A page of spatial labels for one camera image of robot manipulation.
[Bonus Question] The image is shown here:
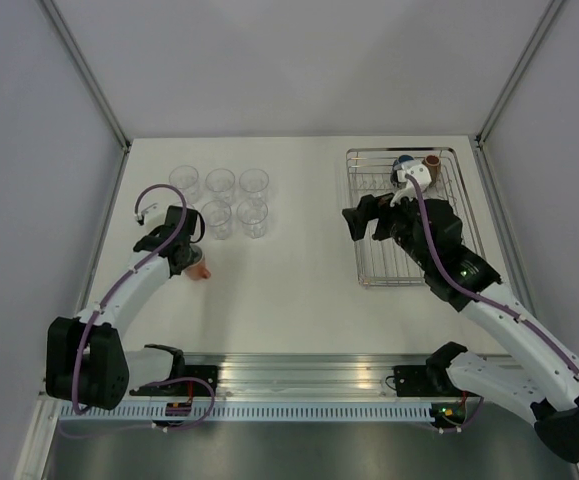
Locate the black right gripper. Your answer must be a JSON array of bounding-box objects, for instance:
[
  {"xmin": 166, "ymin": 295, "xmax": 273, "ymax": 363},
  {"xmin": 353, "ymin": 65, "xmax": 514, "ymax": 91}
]
[{"xmin": 342, "ymin": 185, "xmax": 434, "ymax": 270}]

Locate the pink ceramic mug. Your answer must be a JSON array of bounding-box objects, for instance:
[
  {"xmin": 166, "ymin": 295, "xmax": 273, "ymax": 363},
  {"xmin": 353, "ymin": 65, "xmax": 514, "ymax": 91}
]
[{"xmin": 184, "ymin": 253, "xmax": 212, "ymax": 281}]

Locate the clear glass cup five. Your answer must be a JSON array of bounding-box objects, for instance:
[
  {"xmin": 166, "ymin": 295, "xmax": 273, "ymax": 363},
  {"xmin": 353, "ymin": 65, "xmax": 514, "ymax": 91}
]
[{"xmin": 201, "ymin": 200, "xmax": 232, "ymax": 240}]

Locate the blue ceramic mug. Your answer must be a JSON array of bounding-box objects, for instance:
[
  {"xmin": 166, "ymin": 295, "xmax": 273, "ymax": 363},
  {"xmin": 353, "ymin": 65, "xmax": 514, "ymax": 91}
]
[{"xmin": 392, "ymin": 154, "xmax": 417, "ymax": 173}]

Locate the clear glass cup one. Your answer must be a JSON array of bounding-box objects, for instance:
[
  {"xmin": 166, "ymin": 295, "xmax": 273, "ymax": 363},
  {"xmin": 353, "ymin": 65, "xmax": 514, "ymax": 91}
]
[{"xmin": 169, "ymin": 165, "xmax": 201, "ymax": 204}]

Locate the brown ceramic mug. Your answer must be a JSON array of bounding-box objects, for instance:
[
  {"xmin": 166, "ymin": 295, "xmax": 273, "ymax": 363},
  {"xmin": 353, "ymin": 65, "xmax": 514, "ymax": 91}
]
[{"xmin": 423, "ymin": 155, "xmax": 442, "ymax": 187}]

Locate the clear glass cup four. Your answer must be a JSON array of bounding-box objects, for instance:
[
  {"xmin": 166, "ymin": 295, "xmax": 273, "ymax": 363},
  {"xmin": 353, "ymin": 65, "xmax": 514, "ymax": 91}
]
[{"xmin": 236, "ymin": 199, "xmax": 269, "ymax": 239}]

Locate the clear glass cup two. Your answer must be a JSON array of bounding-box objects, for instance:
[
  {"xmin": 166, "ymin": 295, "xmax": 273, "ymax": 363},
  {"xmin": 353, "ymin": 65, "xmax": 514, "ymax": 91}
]
[{"xmin": 205, "ymin": 168, "xmax": 235, "ymax": 205}]

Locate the clear glass cup three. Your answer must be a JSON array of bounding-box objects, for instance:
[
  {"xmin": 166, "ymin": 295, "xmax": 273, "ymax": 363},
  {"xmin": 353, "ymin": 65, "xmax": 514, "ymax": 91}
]
[{"xmin": 239, "ymin": 168, "xmax": 269, "ymax": 203}]

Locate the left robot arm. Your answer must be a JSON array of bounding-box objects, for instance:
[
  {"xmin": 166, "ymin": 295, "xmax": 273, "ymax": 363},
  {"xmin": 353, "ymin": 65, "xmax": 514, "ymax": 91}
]
[{"xmin": 45, "ymin": 205, "xmax": 206, "ymax": 413}]

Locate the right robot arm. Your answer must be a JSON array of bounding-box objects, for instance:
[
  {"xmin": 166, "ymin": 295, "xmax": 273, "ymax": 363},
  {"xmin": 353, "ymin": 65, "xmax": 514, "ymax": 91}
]
[{"xmin": 342, "ymin": 195, "xmax": 579, "ymax": 463}]

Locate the metal wire dish rack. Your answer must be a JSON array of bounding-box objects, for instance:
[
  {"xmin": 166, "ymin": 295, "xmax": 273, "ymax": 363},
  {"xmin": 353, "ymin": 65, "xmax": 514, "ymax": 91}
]
[{"xmin": 342, "ymin": 147, "xmax": 485, "ymax": 287}]

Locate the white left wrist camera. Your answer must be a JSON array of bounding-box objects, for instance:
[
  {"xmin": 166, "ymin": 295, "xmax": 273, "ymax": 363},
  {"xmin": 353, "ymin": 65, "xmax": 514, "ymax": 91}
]
[{"xmin": 134, "ymin": 202, "xmax": 168, "ymax": 230}]

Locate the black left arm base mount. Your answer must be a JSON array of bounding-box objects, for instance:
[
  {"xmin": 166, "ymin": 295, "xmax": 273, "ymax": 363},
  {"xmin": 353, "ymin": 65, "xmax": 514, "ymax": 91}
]
[{"xmin": 168, "ymin": 365, "xmax": 219, "ymax": 398}]

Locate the aluminium front rail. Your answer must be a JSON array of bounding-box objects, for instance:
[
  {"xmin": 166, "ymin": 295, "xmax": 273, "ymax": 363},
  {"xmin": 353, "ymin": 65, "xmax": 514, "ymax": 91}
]
[{"xmin": 38, "ymin": 352, "xmax": 540, "ymax": 404}]

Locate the white slotted cable duct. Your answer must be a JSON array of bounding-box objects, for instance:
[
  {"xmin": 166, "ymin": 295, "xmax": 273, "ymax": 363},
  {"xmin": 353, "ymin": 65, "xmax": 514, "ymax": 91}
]
[{"xmin": 59, "ymin": 401, "xmax": 434, "ymax": 423}]

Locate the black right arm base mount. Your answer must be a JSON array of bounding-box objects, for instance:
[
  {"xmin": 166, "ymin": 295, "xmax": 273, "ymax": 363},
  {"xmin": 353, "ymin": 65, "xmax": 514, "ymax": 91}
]
[{"xmin": 393, "ymin": 365, "xmax": 436, "ymax": 398}]

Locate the left aluminium frame post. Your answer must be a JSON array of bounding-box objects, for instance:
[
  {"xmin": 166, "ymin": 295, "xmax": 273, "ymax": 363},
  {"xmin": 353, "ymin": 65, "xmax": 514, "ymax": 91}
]
[{"xmin": 38, "ymin": 0, "xmax": 133, "ymax": 151}]

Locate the aluminium frame post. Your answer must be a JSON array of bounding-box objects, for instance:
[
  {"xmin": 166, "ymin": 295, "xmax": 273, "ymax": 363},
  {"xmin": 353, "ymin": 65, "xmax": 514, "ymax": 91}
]
[
  {"xmin": 473, "ymin": 0, "xmax": 569, "ymax": 149},
  {"xmin": 38, "ymin": 0, "xmax": 133, "ymax": 151}
]

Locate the right aluminium frame post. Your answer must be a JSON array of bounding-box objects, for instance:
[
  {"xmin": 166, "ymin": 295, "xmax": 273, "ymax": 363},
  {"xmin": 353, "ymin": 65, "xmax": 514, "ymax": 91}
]
[{"xmin": 473, "ymin": 0, "xmax": 569, "ymax": 149}]

